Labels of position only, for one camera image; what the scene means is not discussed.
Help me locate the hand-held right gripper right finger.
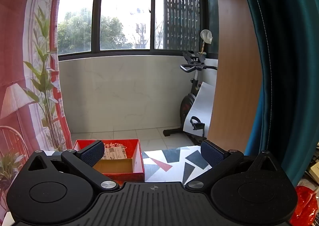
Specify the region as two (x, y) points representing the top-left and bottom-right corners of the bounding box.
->
(186, 140), (284, 190)

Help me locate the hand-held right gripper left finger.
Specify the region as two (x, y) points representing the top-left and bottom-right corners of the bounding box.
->
(22, 140), (120, 193)

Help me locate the red cardboard box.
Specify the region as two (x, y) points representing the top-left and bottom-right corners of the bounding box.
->
(72, 139), (145, 183)

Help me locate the white paper label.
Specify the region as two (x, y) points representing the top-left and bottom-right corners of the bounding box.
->
(103, 147), (127, 160)

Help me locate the geometric patterned tablecloth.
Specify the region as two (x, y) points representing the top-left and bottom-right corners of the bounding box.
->
(45, 145), (213, 186)

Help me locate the white board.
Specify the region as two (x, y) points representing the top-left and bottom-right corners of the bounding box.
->
(183, 82), (215, 133)

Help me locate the black exercise bike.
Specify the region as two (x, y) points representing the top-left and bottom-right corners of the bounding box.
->
(163, 50), (219, 146)

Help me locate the wooden panel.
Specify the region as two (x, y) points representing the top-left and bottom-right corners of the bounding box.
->
(207, 0), (265, 153)

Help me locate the red plastic bag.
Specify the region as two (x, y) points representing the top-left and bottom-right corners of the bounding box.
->
(289, 186), (318, 226)

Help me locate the teal curtain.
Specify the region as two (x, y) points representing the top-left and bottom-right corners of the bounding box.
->
(234, 0), (319, 187)

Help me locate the red printed backdrop cloth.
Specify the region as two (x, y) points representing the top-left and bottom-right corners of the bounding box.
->
(0, 0), (73, 216)

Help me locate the dark framed window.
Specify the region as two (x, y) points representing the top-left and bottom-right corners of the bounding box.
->
(57, 0), (220, 61)

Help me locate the dark slatted window screen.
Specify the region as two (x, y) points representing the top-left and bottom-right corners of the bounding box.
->
(163, 0), (201, 50)

